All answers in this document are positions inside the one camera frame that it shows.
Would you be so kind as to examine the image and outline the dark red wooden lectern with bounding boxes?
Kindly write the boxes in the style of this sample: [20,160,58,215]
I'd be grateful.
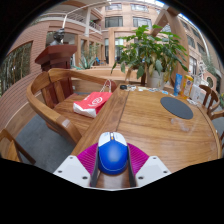
[34,44,78,101]

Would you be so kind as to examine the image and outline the yellow liquid bottle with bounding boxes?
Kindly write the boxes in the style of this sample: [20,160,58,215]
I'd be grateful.
[182,74,194,98]

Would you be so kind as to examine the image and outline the wooden armchair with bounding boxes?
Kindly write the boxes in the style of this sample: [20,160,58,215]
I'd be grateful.
[124,66,148,87]
[25,68,118,144]
[0,128,37,166]
[209,110,224,159]
[198,84,222,116]

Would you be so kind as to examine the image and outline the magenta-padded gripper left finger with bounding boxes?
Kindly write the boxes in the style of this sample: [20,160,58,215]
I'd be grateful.
[53,142,101,188]

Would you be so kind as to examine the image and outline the green plant in white pot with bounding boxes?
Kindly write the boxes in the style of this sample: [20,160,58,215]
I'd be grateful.
[110,24,189,89]

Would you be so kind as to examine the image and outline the dark bust statue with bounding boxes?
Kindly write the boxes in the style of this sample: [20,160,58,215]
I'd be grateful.
[49,28,66,47]

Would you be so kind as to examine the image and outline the spiky green agave plant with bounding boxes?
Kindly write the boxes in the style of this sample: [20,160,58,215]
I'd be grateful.
[74,49,98,70]

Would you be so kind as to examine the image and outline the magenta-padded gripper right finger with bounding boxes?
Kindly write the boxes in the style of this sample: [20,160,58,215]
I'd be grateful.
[126,143,172,188]

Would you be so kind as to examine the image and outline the blue and white computer mouse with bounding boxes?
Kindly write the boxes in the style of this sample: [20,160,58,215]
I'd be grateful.
[97,131,130,176]

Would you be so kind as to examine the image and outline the round dark grey mouse pad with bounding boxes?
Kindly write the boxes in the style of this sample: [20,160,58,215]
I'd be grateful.
[160,96,194,120]

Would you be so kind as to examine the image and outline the blue tube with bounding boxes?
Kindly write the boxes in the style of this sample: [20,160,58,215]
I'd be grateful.
[173,73,184,97]

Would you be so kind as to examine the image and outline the red and white shopping bag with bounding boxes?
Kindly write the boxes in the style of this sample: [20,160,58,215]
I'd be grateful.
[72,79,114,119]

